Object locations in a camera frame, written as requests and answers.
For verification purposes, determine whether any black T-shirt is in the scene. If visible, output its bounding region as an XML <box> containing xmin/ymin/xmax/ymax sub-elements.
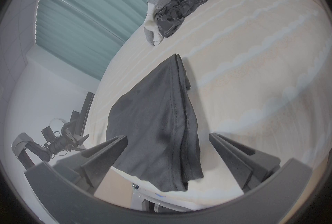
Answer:
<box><xmin>105</xmin><ymin>53</ymin><xmax>204</xmax><ymax>192</ymax></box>

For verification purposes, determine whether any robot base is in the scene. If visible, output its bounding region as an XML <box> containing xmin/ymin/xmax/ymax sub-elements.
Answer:
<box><xmin>129</xmin><ymin>182</ymin><xmax>183</xmax><ymax>212</ymax></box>

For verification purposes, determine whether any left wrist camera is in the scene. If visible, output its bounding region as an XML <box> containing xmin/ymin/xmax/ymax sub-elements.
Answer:
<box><xmin>41</xmin><ymin>126</ymin><xmax>55</xmax><ymax>142</ymax></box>

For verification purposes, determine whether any pile of clothes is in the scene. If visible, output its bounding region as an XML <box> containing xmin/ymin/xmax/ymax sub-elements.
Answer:
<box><xmin>143</xmin><ymin>0</ymin><xmax>247</xmax><ymax>46</ymax></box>

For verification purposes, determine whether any bed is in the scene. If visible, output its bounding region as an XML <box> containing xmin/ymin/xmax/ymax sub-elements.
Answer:
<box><xmin>82</xmin><ymin>0</ymin><xmax>332</xmax><ymax>212</ymax></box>

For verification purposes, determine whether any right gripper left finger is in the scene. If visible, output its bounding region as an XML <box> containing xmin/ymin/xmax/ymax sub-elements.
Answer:
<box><xmin>81</xmin><ymin>135</ymin><xmax>129</xmax><ymax>189</ymax></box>

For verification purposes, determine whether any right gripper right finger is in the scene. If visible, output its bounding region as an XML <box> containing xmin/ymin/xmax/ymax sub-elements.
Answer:
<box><xmin>209</xmin><ymin>132</ymin><xmax>281</xmax><ymax>189</ymax></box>

